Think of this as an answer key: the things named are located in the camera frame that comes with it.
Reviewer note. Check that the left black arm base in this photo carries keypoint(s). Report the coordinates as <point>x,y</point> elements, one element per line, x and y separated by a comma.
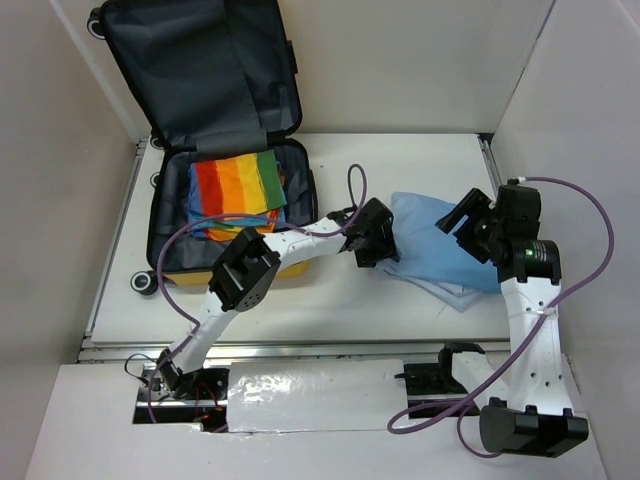
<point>199,398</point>

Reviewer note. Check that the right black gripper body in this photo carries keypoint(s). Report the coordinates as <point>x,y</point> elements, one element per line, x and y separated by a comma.
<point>477,232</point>

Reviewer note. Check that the red white patterned cloth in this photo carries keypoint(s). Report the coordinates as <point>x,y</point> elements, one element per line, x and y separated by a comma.
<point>281,174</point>

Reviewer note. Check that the yellow suitcase with grey lining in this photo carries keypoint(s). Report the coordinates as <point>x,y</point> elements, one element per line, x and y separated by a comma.
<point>213,78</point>

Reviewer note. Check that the aluminium front rail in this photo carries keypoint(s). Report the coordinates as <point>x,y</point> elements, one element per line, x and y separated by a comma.
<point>91,352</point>

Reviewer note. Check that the light blue shirt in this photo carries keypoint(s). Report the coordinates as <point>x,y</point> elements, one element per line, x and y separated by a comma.
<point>431,259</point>

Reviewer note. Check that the rainbow striped cloth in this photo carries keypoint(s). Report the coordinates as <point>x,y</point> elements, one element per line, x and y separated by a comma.
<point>234,193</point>

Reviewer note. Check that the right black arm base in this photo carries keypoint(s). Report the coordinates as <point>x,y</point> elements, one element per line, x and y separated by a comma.
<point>433,384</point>

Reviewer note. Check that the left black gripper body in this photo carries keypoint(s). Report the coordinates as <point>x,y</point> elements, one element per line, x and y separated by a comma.
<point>376,247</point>

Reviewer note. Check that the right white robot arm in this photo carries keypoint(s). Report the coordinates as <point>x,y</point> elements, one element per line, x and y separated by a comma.
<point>524,405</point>

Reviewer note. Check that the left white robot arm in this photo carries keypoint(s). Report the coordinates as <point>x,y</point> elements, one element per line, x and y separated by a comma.
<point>243,273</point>

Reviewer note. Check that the white foil cover sheet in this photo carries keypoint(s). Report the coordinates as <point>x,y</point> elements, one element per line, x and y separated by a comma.
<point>314,396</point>

